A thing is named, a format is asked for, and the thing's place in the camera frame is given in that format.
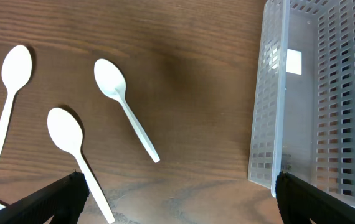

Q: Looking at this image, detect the clear perforated plastic basket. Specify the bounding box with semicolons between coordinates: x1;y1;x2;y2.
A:
248;0;355;208

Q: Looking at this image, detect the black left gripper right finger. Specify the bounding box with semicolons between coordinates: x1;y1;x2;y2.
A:
275;172;355;224

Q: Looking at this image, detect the white label sticker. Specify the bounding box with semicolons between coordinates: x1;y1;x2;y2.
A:
286;49;302;75

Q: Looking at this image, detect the white plastic spoon right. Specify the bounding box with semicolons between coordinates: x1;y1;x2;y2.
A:
93;58;160;163

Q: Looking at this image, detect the white plastic spoon middle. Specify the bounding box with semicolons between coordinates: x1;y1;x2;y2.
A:
47;108;115;223

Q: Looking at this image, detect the white plastic spoon far left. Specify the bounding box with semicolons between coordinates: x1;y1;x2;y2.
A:
0;45;32;156

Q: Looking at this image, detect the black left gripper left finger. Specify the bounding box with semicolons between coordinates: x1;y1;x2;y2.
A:
0;172;89;224

